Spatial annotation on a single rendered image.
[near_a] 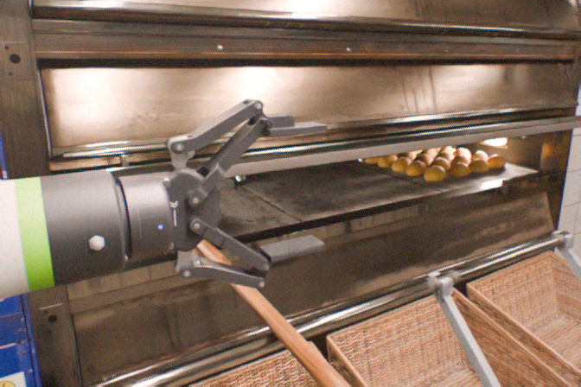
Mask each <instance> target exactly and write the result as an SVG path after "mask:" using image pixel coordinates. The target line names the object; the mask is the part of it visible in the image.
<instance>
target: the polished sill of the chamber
mask: <svg viewBox="0 0 581 387"><path fill-rule="evenodd" d="M556 180H557V173H553V172H548V171H545V170H542V171H539V172H534V173H530V174H523V175H518V176H515V177H510V178H506V179H502V180H498V181H491V182H486V183H482V184H478V185H474V186H469V187H462V188H458V189H454V190H450V191H445V192H442V193H434V194H430V195H426V196H421V197H417V198H413V199H409V200H402V201H397V202H393V203H389V204H385V205H381V206H373V207H369V208H365V209H361V210H357V211H352V212H348V213H341V214H336V215H333V216H328V217H324V218H320V219H312V220H309V221H304V222H300V223H296V224H292V225H285V226H280V227H276V228H272V229H268V230H263V231H260V232H252V233H248V234H244V235H239V236H236V237H232V238H234V239H236V240H237V241H239V242H240V243H242V244H243V245H245V246H247V247H248V248H250V249H251V250H253V251H255V252H257V253H258V254H259V255H260V253H259V246H263V245H268V244H274V243H278V242H282V241H286V240H290V239H293V238H300V237H304V236H309V235H312V236H314V237H315V238H318V239H319V240H321V239H325V238H331V237H334V236H338V235H342V234H346V233H350V232H356V231H359V230H363V229H367V228H370V227H374V226H378V225H384V224H388V223H392V222H395V221H399V220H402V219H409V218H413V217H417V216H420V215H424V214H427V213H434V212H437V211H442V210H445V209H449V208H452V207H456V206H462V205H466V204H469V203H473V202H477V201H481V200H487V199H491V198H494V197H498V196H502V195H505V194H512V193H516V192H519V191H523V190H527V189H530V188H534V187H541V186H544V185H548V184H552V183H555V182H556ZM210 243H211V244H212V245H213V246H214V247H215V248H216V249H217V250H218V251H219V252H220V253H221V254H222V255H223V256H224V257H225V258H226V259H227V260H228V261H229V262H232V261H235V260H239V259H240V258H238V257H236V256H235V255H234V254H232V253H230V252H229V251H226V250H225V249H223V248H221V247H219V246H217V245H216V244H213V243H212V242H210ZM191 252H192V253H195V254H196V255H197V256H198V257H202V258H206V256H205V255H204V254H203V253H202V252H201V251H200V250H199V248H198V247H197V246H196V247H195V248H194V249H193V250H192V251H191ZM177 259H178V251H177V250H172V251H167V252H165V253H161V254H156V255H152V256H148V257H140V258H137V259H132V260H129V259H126V260H125V266H124V268H123V270H122V271H121V272H118V273H114V274H110V275H106V276H99V277H94V278H91V279H86V280H82V281H78V282H71V283H67V284H66V286H67V298H68V300H69V301H71V300H75V299H79V298H83V297H87V296H90V295H96V294H100V293H104V292H107V291H112V290H115V289H121V288H125V287H129V286H132V285H136V284H139V283H144V282H150V281H154V280H157V279H161V278H164V277H168V276H174V275H179V273H178V272H177V271H176V269H175V267H174V263H175V261H176V260H177Z"/></svg>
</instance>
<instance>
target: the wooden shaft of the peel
mask: <svg viewBox="0 0 581 387"><path fill-rule="evenodd" d="M197 247H198V248H199V250H200V251H201V252H202V253H203V254H204V255H205V256H206V258H207V259H210V260H214V261H217V262H221V263H227V264H231V263H230V262H229V261H228V260H227V259H226V258H225V257H224V256H223V255H222V254H221V253H220V252H219V251H218V250H217V249H216V248H215V247H214V246H213V245H212V244H211V243H210V242H209V241H208V240H207V239H205V238H204V239H203V240H202V241H201V242H200V243H199V244H198V245H197ZM231 265H232V264H231ZM230 284H231V286H232V287H233V288H234V289H235V290H236V291H237V292H238V294H239V295H240V296H241V297H242V298H243V299H244V301H245V302H246V303H247V304H248V305H249V306H250V307H251V309H252V310H253V311H254V312H255V313H256V314H257V316H258V317H259V318H260V319H261V320H262V321H263V322H264V323H265V324H266V325H267V326H268V327H269V328H270V330H271V331H272V332H273V333H274V334H275V335H276V337H277V338H278V339H279V340H280V341H281V342H282V344H283V345H284V346H285V347H286V348H287V349H288V350H289V352H290V353H291V354H292V355H293V356H294V357H295V359H296V360H297V361H298V362H299V363H300V364H301V365H302V367H303V368H304V369H305V370H306V371H307V372H308V373H309V374H310V375H311V376H312V377H313V378H314V380H315V381H316V382H317V383H318V384H319V385H320V386H321V387H351V386H350V385H349V384H348V383H347V382H346V381H345V380H344V379H343V378H342V377H341V376H340V375H339V374H338V373H337V371H336V370H335V369H334V368H333V367H332V366H331V365H330V364H329V363H328V362H327V361H326V360H325V359H324V358H323V357H322V356H321V355H320V354H319V353H318V352H317V351H316V350H315V349H314V348H313V347H312V346H311V345H310V344H309V343H308V342H307V341H306V340H305V339H304V337H303V336H302V335H301V334H300V333H299V332H298V331H297V330H296V329H295V328H294V327H293V326H292V325H291V324H290V323H289V322H288V321H287V320H286V319H285V318H284V317H283V316H282V315H281V314H280V313H279V312H278V311H277V310H276V309H275V308H274V307H273V306H272V305H271V304H270V303H269V302H268V301H267V300H266V299H265V298H264V297H263V296H262V295H261V294H260V293H259V292H258V291H257V290H256V289H254V288H249V287H246V286H241V285H238V284H233V283H230Z"/></svg>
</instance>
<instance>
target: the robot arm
mask: <svg viewBox="0 0 581 387"><path fill-rule="evenodd" d="M263 108H264V105H263V103H262V102H261V101H260V100H257V99H251V98H246V99H244V100H243V101H241V102H240V103H238V104H236V105H235V106H234V107H232V108H230V109H228V110H227V111H224V112H223V113H221V114H220V115H219V116H217V117H215V118H213V119H212V120H210V121H208V122H207V123H205V124H204V125H202V126H200V127H199V128H197V129H195V130H193V131H191V132H190V133H188V134H186V135H181V136H173V137H170V138H168V139H167V140H166V142H165V145H166V148H167V149H169V150H170V154H171V159H172V164H173V168H171V169H169V170H167V171H165V172H161V173H153V174H140V175H133V176H125V177H118V178H117V179H116V185H115V182H114V180H113V177H112V174H111V173H110V172H109V171H108V170H106V169H103V170H95V171H87V172H79V173H72V174H58V175H50V176H42V177H35V178H27V179H19V180H11V181H1V180H0V300H2V299H5V298H9V297H11V296H15V295H21V294H25V293H28V292H32V291H36V290H40V289H47V288H52V287H55V286H59V285H63V284H67V283H71V282H78V281H82V280H86V279H91V278H94V277H99V276H106V275H110V274H114V273H118V272H121V271H122V270H123V268H124V267H125V254H126V256H127V257H128V259H129V260H132V259H137V258H140V257H148V256H152V255H156V254H161V253H165V252H167V251H172V250H177V251H178V259H177V260H176V261H175V263H174V267H175V269H176V271H177V272H178V273H179V275H180V276H181V278H182V279H192V278H198V277H206V278H210V279H214V280H218V281H222V282H230V283H233V284H238V285H241V286H246V287H249V288H254V289H263V288H264V287H265V285H266V280H265V277H266V274H267V272H269V271H270V270H271V269H275V268H277V267H281V266H285V265H288V264H292V263H293V262H295V257H298V256H302V255H305V254H309V253H312V252H316V251H322V250H325V243H324V242H323V241H321V240H319V239H318V238H315V237H314V236H312V235H309V236H304V237H300V238H293V239H290V240H286V241H282V242H278V243H274V244H268V245H263V246H259V253H260V254H261V255H262V256H260V255H259V254H258V253H257V252H255V251H253V250H251V249H250V248H248V247H247V246H245V245H243V244H242V243H240V242H239V241H237V240H236V239H234V238H232V237H230V236H229V235H227V234H226V233H224V232H223V231H221V230H219V229H218V228H217V226H218V224H219V223H220V221H221V211H220V207H219V205H220V190H219V189H218V187H217V186H216V185H217V184H218V183H219V182H220V181H221V180H222V179H223V178H224V176H225V173H226V171H227V170H228V169H230V167H232V165H234V163H236V161H237V160H238V159H239V158H240V157H241V156H242V155H243V154H244V153H245V152H246V151H247V150H248V149H249V148H250V147H251V146H252V145H253V144H254V143H255V142H256V141H257V140H258V139H259V137H260V136H261V135H264V136H268V137H275V136H292V135H301V134H309V133H319V132H327V129H328V125H326V124H320V123H316V122H304V123H295V117H293V116H290V115H285V114H280V115H268V116H266V115H265V114H264V111H263ZM246 120H247V121H246ZM244 122H245V123H244ZM242 123H244V124H243V125H242V126H241V127H240V128H239V129H238V130H237V131H236V132H235V133H234V134H233V136H232V137H231V138H230V139H229V140H228V141H227V142H226V143H225V144H224V145H223V146H222V147H221V148H220V149H219V150H218V151H217V152H216V153H215V154H214V155H213V156H212V157H211V158H210V159H209V160H208V161H205V162H204V163H202V165H200V167H198V169H196V171H194V170H193V169H191V168H188V167H187V166H186V162H187V160H188V159H190V158H192V157H193V156H194V154H195V150H198V149H201V148H203V147H205V146H207V145H208V144H210V143H211V142H213V141H214V140H216V139H218V138H219V137H221V136H223V135H225V134H226V133H227V132H228V131H230V130H232V129H234V128H235V127H237V126H239V125H240V124H242ZM204 238H205V239H207V240H208V241H210V242H212V243H213V244H216V245H217V246H219V247H221V248H223V249H225V250H226V251H229V252H230V253H232V254H234V255H235V256H236V257H238V258H240V259H242V260H243V261H245V262H247V263H249V264H250V265H251V266H252V269H251V270H249V269H246V268H242V267H239V266H234V265H231V264H227V263H221V262H217V261H214V260H210V259H206V258H202V257H198V256H197V255H196V254H195V253H192V252H191V251H192V250H193V249H194V248H195V247H196V246H197V245H198V244H199V243H200V242H201V241H202V240H203V239H204Z"/></svg>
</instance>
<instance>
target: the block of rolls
mask: <svg viewBox="0 0 581 387"><path fill-rule="evenodd" d="M365 162H366V163H371V164H375V163H378V165H379V167H381V168H392V169H393V171H395V172H406V174H407V175H410V176H420V175H424V178H425V179H426V180H427V181H441V180H443V179H444V178H445V171H447V170H448V169H449V171H448V174H449V176H450V177H452V178H462V177H465V176H467V175H468V174H469V173H475V174H478V173H484V172H487V171H488V169H499V168H504V167H505V166H506V161H505V159H504V158H503V157H502V156H500V155H492V156H490V157H489V159H488V157H487V155H486V154H485V153H484V152H481V151H478V152H475V154H473V155H472V156H471V157H470V153H469V151H468V150H466V149H462V148H460V149H457V150H455V149H453V148H452V147H451V146H449V147H443V148H437V149H425V150H419V151H413V152H406V153H400V154H394V155H383V156H376V157H370V158H366V160H365ZM427 168H428V169H427Z"/></svg>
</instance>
